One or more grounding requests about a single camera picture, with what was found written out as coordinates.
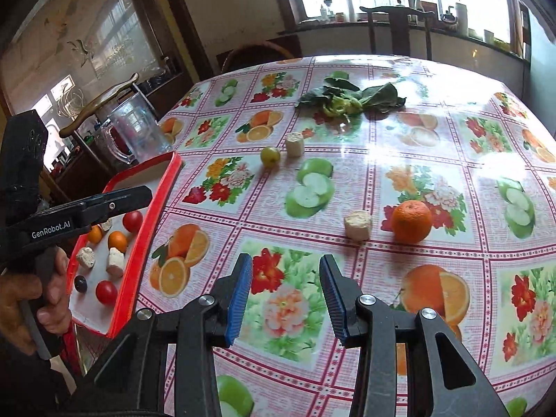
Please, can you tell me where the white thermos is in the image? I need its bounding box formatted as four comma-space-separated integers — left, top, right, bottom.
454, 2, 469, 38

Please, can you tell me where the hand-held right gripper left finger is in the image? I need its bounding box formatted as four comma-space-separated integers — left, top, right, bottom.
76, 253, 254, 417

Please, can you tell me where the dark wooden chair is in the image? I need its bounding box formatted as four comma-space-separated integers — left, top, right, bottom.
360, 6, 435, 59

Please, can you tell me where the etched glass partition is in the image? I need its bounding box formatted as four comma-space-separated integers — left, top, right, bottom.
0, 0, 183, 114

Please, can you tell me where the clear plastic pitcher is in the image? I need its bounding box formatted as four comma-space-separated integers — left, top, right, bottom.
95, 92, 172, 166

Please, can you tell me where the large cake block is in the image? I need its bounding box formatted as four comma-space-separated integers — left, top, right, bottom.
105, 247, 126, 278

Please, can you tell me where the grey refrigerator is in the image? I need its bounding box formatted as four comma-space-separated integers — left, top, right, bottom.
519, 9, 556, 109

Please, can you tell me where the red tomato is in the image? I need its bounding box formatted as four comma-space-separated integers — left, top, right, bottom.
96, 280, 119, 305
122, 211, 144, 234

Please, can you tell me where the red tray with white inside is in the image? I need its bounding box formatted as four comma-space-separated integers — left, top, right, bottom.
65, 151, 183, 340

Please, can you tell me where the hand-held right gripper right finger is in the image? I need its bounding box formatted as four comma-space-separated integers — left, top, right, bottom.
319, 254, 511, 417

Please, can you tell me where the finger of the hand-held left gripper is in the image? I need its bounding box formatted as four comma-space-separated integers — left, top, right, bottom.
52, 185, 154, 229

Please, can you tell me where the round-backed wooden chair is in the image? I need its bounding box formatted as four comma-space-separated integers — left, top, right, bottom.
221, 42, 296, 72

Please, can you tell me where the corn cob piece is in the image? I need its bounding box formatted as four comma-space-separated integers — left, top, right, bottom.
344, 210, 373, 240
285, 132, 304, 158

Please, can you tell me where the curved wooden armchair rail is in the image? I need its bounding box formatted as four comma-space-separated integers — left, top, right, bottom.
58, 73, 140, 137

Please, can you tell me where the person's left hand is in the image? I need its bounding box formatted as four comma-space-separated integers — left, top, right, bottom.
0, 245, 74, 357

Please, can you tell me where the person's left forearm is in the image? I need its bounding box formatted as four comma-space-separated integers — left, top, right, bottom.
0, 334, 88, 417

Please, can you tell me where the leafy green vegetable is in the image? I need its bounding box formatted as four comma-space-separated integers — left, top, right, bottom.
295, 77, 407, 118

